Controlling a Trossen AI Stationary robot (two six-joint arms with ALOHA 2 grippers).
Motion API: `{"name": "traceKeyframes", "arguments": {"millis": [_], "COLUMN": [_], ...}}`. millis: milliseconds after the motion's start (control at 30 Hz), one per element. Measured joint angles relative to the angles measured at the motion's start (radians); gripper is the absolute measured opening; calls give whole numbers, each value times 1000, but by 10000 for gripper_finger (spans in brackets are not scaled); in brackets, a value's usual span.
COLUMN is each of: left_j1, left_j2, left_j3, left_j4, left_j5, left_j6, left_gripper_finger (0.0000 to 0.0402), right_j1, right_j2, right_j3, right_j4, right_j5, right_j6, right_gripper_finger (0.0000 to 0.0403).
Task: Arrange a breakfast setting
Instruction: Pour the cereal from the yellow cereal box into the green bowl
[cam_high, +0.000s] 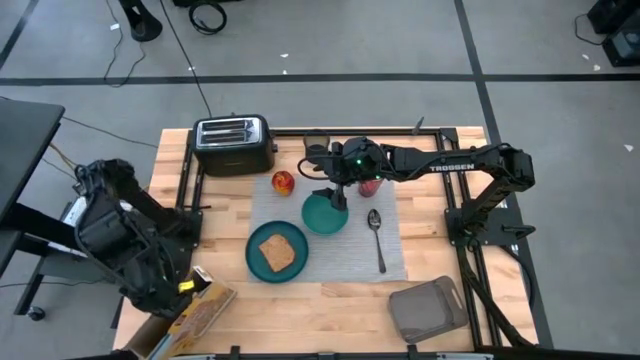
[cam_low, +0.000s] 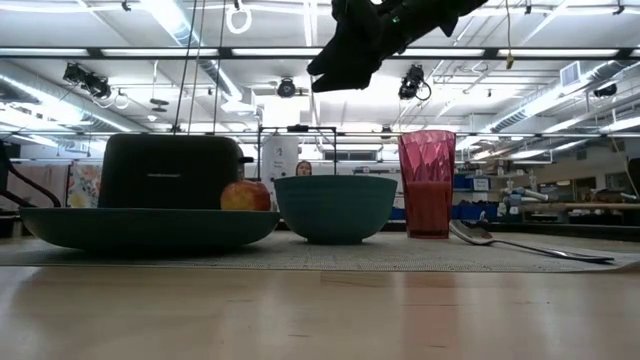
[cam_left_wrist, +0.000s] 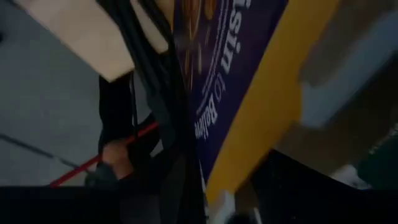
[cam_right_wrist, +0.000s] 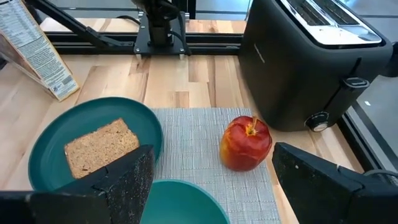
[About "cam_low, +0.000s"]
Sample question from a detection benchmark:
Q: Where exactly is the black camera with cable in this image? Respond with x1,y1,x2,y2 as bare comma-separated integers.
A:
398,63,432,102

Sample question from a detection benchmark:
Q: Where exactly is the black round lamp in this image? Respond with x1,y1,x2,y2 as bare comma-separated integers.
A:
276,77,298,99

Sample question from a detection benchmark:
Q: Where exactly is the black two-slot toaster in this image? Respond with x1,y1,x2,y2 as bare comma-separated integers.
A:
97,132,255,210

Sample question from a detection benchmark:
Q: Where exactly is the white cable ring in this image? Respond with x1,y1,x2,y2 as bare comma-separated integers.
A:
225,3,253,36

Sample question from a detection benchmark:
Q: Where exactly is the blue storage bin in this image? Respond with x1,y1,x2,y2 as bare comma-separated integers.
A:
452,173,501,221

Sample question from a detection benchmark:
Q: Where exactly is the grey woven placemat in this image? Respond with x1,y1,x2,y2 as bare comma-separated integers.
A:
0,230,640,274

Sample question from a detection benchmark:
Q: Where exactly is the metal spoon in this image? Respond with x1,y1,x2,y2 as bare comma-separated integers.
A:
448,219,615,265

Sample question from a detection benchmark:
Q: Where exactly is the teal round plate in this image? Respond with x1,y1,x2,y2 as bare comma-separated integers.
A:
18,207,281,252

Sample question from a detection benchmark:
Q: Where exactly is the teal round bowl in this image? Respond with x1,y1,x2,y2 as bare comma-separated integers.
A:
273,174,399,246

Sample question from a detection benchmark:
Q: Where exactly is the red yellow apple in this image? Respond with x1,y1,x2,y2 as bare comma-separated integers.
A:
220,179,272,212

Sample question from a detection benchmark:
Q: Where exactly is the floral patterned cloth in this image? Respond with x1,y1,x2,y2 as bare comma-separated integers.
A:
67,161,103,209

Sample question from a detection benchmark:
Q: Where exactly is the yellow hanging cable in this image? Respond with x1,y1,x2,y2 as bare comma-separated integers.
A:
503,0,516,70

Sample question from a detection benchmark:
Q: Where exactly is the black twin camera mount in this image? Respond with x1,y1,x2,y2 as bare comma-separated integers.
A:
62,62,113,100

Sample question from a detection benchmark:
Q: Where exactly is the pink faceted plastic cup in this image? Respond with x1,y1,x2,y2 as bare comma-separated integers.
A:
397,129,457,240

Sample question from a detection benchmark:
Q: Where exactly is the white air vent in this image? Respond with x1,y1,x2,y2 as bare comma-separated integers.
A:
559,61,582,89

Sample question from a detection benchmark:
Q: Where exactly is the white standing panel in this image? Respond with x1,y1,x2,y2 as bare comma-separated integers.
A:
260,134,300,197

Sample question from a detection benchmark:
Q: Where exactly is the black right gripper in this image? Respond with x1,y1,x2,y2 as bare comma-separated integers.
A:
306,0,406,94

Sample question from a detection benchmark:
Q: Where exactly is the black frame light bar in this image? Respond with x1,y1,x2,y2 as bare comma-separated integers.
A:
0,46,640,62

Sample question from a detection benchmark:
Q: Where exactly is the black curved cable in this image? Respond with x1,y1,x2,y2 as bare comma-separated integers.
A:
0,139,63,209

